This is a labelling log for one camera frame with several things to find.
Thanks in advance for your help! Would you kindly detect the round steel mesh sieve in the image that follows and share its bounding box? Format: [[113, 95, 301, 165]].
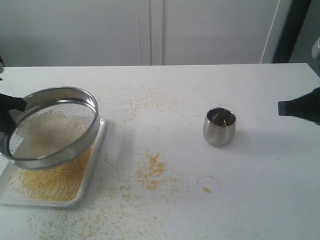
[[0, 87, 100, 170]]

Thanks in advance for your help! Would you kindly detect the stainless steel cup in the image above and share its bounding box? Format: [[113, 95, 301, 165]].
[[202, 107, 237, 147]]

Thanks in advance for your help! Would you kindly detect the white chair part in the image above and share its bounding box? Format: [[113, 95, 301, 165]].
[[311, 37, 320, 60]]

